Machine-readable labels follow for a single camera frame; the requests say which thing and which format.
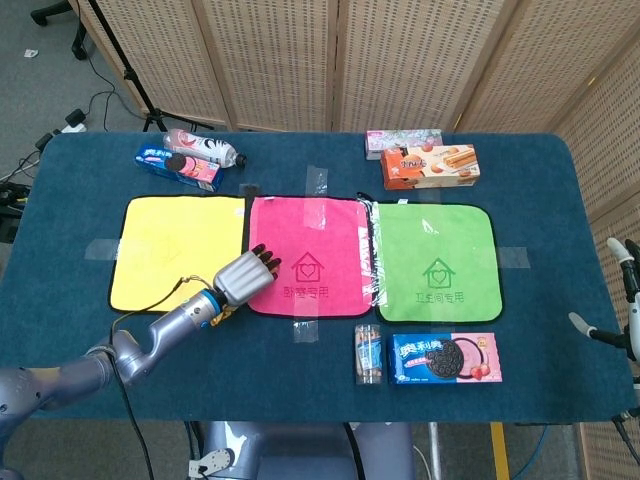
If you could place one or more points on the clear bottle with pink label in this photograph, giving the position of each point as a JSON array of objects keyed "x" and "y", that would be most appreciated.
[{"x": 200, "y": 145}]

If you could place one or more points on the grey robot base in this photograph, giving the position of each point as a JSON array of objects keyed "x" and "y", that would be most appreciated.
[{"x": 300, "y": 450}]

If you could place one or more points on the green cloth with house print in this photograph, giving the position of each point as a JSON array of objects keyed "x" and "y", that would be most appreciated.
[{"x": 440, "y": 235}]

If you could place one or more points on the wide blue Oreo box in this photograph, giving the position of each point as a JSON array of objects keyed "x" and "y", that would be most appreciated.
[{"x": 440, "y": 360}]

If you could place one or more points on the clear tape strip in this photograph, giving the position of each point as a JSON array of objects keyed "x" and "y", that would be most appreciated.
[
  {"x": 305, "y": 325},
  {"x": 316, "y": 200},
  {"x": 515, "y": 257},
  {"x": 100, "y": 249}
]

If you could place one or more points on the orange egg roll box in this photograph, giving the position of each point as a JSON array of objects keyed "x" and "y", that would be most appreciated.
[{"x": 430, "y": 167}]

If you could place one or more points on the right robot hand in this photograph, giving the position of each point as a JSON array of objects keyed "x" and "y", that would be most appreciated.
[{"x": 632, "y": 310}]

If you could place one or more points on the yellow cloth with black trim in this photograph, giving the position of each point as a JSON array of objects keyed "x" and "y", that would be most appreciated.
[{"x": 165, "y": 235}]

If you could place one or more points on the black office chair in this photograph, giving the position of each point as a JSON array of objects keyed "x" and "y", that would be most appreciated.
[{"x": 75, "y": 30}]

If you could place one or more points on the pink cloth with house print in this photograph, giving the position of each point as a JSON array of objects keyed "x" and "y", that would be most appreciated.
[{"x": 340, "y": 260}]

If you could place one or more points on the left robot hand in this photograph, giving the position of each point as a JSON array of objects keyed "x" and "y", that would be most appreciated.
[{"x": 245, "y": 280}]

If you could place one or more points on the white and pink box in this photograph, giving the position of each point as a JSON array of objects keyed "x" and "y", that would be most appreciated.
[{"x": 400, "y": 137}]

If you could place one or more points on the slim blue Oreo box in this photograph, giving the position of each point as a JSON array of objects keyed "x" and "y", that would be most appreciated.
[{"x": 180, "y": 167}]

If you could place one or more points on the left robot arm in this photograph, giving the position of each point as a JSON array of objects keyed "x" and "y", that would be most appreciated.
[{"x": 130, "y": 350}]

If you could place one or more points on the white power strip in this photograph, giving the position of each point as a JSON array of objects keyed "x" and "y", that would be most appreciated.
[{"x": 74, "y": 121}]

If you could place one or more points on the clear cup of wafer sticks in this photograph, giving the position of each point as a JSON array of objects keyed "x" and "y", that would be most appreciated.
[{"x": 368, "y": 355}]

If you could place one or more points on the wicker folding screen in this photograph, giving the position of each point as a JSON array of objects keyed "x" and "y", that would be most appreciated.
[{"x": 280, "y": 60}]

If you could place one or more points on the black tripod stand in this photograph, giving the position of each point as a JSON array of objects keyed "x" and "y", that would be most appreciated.
[{"x": 132, "y": 75}]

